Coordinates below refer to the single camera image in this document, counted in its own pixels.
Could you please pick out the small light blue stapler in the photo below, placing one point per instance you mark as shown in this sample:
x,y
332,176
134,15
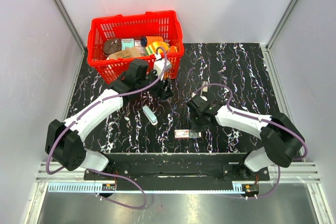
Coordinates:
x,y
150,115

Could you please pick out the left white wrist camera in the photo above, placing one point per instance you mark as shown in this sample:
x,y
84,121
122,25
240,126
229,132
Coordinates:
x,y
159,65

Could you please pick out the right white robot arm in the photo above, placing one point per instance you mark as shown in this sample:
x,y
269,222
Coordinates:
x,y
280,139

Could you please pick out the red plastic shopping basket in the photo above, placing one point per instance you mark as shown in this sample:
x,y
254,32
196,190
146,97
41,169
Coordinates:
x,y
163,23

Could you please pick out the orange snack packet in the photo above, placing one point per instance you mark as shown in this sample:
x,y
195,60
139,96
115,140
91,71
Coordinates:
x,y
173,49

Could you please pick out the brown cardboard box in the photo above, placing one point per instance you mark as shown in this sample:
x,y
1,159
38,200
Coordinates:
x,y
125,54

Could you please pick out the yellow green striped box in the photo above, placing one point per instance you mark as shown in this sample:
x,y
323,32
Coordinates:
x,y
151,48

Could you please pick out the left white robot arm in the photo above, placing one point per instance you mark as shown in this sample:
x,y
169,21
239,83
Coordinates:
x,y
66,140

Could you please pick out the orange cylindrical can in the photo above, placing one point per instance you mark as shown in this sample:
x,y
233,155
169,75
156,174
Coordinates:
x,y
146,40

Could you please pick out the brown round cookie pack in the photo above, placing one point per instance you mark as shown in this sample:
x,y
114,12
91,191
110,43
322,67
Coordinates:
x,y
111,46

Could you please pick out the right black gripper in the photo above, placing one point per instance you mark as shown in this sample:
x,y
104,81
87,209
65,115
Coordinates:
x,y
196,127

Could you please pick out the teal white small box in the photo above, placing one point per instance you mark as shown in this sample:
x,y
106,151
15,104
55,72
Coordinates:
x,y
127,43

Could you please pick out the red white staples box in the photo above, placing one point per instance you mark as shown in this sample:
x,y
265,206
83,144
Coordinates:
x,y
182,134

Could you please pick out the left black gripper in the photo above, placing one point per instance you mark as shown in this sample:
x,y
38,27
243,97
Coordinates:
x,y
164,91

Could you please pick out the white black stapler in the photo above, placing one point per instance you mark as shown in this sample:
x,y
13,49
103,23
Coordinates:
x,y
204,89

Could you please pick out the aluminium frame rail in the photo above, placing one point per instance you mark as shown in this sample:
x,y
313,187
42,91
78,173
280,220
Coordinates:
x,y
82,181

